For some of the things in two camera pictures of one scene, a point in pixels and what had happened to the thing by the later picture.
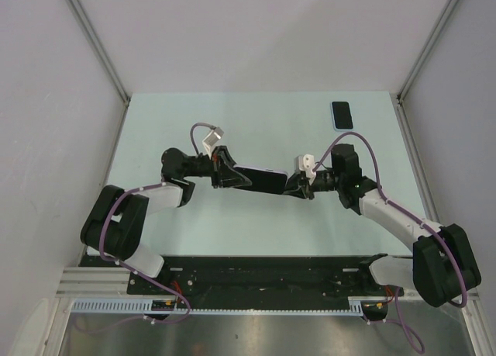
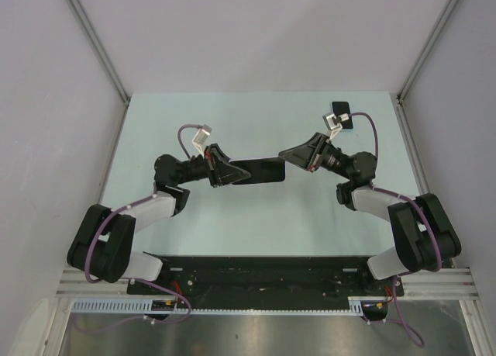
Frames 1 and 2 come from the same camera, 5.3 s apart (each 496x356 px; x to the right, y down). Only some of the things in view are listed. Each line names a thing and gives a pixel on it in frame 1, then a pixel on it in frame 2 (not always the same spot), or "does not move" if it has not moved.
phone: (264, 180) -> (270, 170)
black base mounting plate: (255, 278) does not move
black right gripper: (303, 187) -> (310, 154)
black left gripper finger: (222, 174) does not move
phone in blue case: (342, 115) does not move
